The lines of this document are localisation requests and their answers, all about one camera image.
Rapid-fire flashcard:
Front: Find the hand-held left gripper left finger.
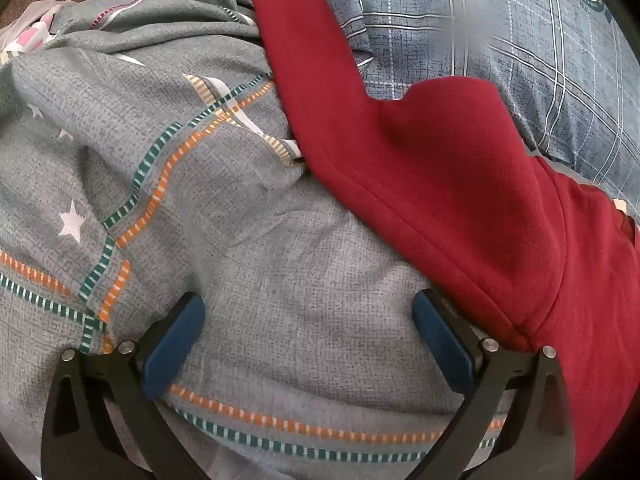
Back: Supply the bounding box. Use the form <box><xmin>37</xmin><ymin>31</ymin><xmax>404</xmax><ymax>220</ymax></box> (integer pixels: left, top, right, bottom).
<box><xmin>42</xmin><ymin>292</ymin><xmax>221</xmax><ymax>480</ymax></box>

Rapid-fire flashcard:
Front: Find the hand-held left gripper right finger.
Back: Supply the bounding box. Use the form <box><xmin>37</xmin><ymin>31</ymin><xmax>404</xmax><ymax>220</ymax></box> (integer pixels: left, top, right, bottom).
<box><xmin>405</xmin><ymin>289</ymin><xmax>576</xmax><ymax>480</ymax></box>

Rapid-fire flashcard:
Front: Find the red fleece garment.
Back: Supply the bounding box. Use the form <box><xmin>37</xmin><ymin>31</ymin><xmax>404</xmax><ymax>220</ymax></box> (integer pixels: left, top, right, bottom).
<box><xmin>250</xmin><ymin>0</ymin><xmax>640</xmax><ymax>480</ymax></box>

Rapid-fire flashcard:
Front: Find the grey star-print blanket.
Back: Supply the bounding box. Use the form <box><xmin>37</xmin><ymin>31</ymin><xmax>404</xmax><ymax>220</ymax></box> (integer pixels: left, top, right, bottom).
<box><xmin>0</xmin><ymin>0</ymin><xmax>506</xmax><ymax>480</ymax></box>

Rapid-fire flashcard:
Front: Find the blue plaid bed sheet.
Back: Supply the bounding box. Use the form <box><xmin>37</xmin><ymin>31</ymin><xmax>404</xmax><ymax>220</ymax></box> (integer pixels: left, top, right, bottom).
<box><xmin>234</xmin><ymin>0</ymin><xmax>640</xmax><ymax>203</ymax></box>

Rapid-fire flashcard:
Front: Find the pink and white cloth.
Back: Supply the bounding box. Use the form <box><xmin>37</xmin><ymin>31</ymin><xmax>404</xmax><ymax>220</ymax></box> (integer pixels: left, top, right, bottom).
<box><xmin>0</xmin><ymin>0</ymin><xmax>63</xmax><ymax>63</ymax></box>

